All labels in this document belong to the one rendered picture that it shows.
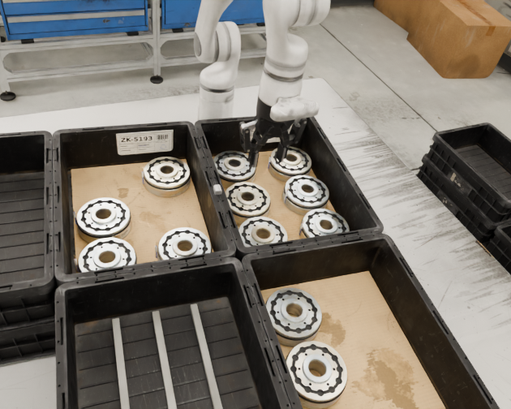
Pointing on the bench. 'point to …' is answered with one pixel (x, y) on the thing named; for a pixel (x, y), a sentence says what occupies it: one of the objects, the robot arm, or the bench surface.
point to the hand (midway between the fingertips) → (267, 157)
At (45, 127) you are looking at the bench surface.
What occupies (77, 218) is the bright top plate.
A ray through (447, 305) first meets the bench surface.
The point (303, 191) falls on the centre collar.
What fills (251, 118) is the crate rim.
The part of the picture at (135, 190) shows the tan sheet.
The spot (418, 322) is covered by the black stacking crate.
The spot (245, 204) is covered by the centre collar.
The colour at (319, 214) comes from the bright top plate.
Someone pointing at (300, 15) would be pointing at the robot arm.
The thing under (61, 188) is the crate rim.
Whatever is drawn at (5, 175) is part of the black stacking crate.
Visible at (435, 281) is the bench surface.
